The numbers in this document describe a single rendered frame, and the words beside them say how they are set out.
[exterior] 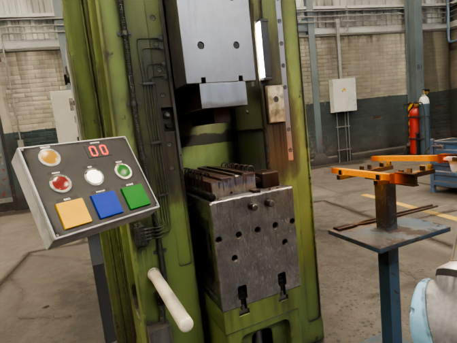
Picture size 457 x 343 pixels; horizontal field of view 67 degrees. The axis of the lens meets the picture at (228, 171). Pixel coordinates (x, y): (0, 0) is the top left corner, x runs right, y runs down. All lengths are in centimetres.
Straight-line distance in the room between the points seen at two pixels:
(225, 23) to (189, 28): 15
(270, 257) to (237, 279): 17
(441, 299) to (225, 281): 86
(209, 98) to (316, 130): 709
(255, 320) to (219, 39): 114
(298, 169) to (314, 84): 672
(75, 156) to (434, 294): 96
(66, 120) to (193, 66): 555
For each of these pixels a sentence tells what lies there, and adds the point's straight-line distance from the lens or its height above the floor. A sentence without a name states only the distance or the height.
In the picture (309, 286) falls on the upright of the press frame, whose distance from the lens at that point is 194.
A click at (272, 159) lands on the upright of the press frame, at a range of 165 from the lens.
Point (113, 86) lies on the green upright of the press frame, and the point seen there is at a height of 139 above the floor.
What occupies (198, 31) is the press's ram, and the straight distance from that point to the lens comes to 139.
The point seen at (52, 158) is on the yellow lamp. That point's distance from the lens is 109.
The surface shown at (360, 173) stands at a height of 94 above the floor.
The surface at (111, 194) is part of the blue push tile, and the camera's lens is 109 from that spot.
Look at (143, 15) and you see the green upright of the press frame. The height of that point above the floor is 165.
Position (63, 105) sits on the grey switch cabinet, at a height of 183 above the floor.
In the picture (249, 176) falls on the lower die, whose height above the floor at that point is 98.
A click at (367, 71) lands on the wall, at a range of 921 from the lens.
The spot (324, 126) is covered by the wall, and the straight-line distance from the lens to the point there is 847.
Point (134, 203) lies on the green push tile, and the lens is 110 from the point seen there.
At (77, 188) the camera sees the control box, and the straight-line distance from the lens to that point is 107.
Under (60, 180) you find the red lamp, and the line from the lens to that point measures 106.
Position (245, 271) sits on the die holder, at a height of 61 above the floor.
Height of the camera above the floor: 120
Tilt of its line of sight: 8 degrees down
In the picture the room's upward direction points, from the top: 6 degrees counter-clockwise
